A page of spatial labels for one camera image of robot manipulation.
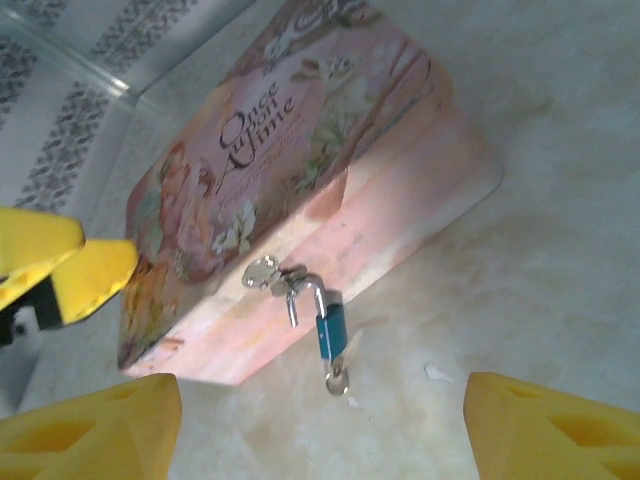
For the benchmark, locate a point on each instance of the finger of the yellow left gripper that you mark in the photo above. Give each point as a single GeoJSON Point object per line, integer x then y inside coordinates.
{"type": "Point", "coordinates": [95, 282]}
{"type": "Point", "coordinates": [35, 250]}

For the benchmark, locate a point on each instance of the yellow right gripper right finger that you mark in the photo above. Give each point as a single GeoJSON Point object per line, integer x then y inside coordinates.
{"type": "Point", "coordinates": [555, 435]}

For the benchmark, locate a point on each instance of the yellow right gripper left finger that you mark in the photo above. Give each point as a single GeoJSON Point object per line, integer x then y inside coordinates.
{"type": "Point", "coordinates": [90, 430]}

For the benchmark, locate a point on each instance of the small silver key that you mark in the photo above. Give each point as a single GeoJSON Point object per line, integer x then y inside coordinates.
{"type": "Point", "coordinates": [337, 382]}

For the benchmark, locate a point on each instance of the pink illustrated tin box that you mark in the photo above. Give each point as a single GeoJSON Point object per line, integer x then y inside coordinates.
{"type": "Point", "coordinates": [375, 200]}

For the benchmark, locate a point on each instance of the white debris chip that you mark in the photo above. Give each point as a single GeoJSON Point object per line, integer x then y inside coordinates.
{"type": "Point", "coordinates": [437, 374]}

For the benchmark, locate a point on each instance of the aluminium corner post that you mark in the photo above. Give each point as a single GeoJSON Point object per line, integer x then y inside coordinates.
{"type": "Point", "coordinates": [100, 77]}

